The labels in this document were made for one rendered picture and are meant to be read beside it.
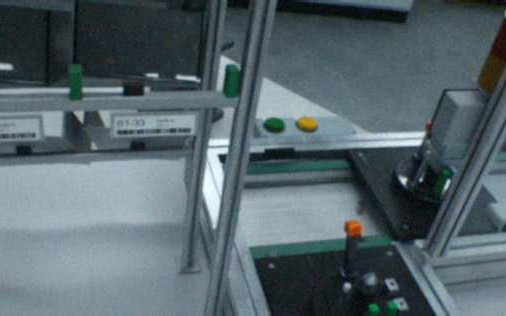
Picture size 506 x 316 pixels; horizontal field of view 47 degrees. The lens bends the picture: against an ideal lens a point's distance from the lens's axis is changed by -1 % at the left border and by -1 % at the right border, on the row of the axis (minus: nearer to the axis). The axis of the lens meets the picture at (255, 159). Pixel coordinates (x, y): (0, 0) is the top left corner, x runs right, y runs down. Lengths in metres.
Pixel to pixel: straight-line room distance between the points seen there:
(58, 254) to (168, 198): 0.24
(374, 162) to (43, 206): 0.62
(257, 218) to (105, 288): 0.28
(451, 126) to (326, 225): 0.32
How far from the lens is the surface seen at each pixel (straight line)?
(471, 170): 0.90
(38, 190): 1.16
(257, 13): 0.55
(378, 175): 1.12
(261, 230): 1.02
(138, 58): 0.62
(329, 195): 1.13
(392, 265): 0.96
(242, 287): 0.87
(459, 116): 0.86
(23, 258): 1.04
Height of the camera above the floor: 1.62
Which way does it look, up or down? 37 degrees down
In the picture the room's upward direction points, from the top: 11 degrees clockwise
